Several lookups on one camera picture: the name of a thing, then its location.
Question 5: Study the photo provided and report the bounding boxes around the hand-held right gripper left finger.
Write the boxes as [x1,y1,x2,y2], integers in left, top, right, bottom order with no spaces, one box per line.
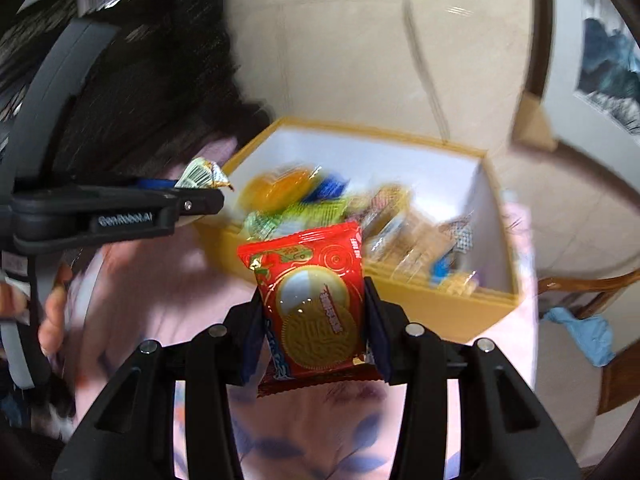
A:
[52,302,266,480]

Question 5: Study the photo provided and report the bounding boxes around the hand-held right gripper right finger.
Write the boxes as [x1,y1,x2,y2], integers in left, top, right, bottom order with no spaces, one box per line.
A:
[364,277,583,480]

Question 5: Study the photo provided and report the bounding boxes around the small gold candy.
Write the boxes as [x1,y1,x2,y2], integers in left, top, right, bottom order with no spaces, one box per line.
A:
[175,157,235,192]

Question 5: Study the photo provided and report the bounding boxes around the red cookie packet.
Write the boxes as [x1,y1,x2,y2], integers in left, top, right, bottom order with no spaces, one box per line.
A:
[236,220,382,398]

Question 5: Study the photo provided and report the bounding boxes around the yellow cardboard box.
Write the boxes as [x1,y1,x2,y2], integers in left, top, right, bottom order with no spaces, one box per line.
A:
[192,116,523,346]

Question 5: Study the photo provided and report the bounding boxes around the clear square cracker packet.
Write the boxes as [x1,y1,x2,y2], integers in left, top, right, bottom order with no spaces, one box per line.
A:
[365,185,451,281]

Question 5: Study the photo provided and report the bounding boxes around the green snack packet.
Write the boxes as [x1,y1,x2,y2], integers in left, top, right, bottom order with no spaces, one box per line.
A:
[242,199,351,241]

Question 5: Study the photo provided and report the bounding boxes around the yellow jelly packet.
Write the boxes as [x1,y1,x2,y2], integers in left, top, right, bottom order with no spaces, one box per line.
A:
[240,170,313,213]

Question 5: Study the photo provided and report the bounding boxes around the blue snack packet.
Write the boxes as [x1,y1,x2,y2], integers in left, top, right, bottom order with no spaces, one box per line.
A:
[310,175,351,201]

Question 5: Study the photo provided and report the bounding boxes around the person's left hand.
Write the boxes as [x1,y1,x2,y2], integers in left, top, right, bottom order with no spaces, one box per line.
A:
[0,265,76,357]

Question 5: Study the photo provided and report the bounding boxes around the pink printed tablecloth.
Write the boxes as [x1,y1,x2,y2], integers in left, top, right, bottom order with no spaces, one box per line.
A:
[65,137,541,480]

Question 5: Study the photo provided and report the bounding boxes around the blue cloth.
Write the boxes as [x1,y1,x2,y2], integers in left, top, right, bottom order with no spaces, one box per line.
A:
[542,306,616,367]

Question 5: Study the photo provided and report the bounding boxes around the wooden chair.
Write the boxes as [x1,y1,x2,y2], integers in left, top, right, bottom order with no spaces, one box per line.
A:
[537,270,640,416]

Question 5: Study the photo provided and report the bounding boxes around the cardboard corner protector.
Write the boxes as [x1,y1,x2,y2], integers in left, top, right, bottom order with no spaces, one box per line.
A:
[510,91,558,152]

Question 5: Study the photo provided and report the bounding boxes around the framed lotus painting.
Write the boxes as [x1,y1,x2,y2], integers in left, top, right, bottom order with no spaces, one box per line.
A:
[525,0,640,171]

